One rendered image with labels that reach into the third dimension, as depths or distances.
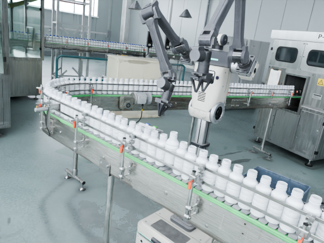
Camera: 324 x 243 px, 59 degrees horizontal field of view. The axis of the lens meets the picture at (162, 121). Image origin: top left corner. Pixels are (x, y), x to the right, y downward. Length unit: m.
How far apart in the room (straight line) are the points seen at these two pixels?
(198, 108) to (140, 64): 3.77
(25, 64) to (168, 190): 5.49
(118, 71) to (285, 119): 3.07
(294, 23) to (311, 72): 9.00
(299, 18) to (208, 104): 12.04
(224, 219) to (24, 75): 5.79
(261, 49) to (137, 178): 7.11
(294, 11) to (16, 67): 11.07
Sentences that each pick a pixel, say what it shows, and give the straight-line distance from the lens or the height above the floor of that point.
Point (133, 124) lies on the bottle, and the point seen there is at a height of 1.16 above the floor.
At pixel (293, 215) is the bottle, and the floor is 1.08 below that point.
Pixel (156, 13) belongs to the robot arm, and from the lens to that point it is 1.71.
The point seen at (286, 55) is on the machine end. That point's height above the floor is 1.61.
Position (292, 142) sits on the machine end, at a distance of 5.10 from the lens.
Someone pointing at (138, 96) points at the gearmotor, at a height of 1.02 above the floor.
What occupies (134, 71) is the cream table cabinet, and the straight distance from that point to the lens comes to 5.61.
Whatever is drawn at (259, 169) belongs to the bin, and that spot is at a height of 0.93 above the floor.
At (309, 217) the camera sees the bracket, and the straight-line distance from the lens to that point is 1.13.
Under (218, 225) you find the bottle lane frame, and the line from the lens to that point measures 1.32.
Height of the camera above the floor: 1.63
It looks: 16 degrees down
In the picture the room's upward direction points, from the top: 7 degrees clockwise
